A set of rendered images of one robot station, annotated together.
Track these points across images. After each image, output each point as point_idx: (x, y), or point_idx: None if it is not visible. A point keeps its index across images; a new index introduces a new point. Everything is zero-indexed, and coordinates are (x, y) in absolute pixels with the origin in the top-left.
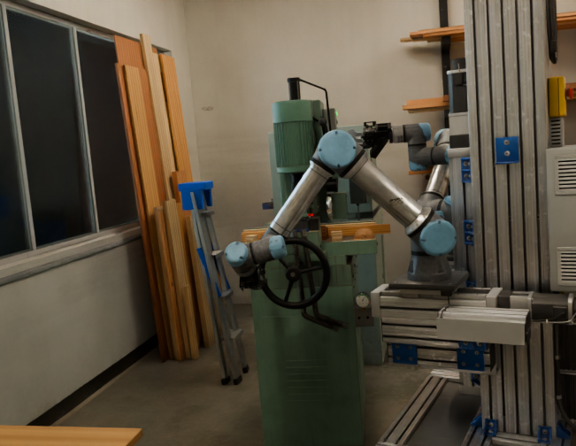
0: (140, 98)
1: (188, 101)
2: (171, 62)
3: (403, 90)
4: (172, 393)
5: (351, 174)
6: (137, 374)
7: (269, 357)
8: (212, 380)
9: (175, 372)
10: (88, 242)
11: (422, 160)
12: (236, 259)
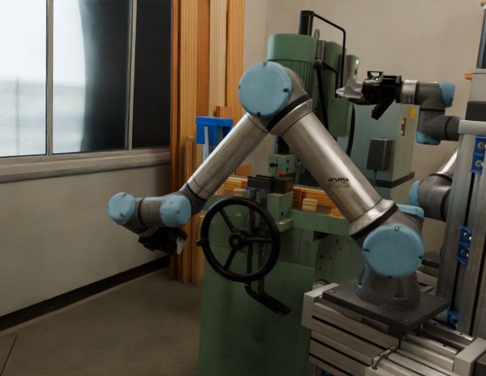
0: (193, 30)
1: (258, 44)
2: (240, 2)
3: (473, 59)
4: (156, 315)
5: (280, 130)
6: (142, 286)
7: (213, 321)
8: (198, 312)
9: (173, 294)
10: (112, 158)
11: (433, 131)
12: (115, 216)
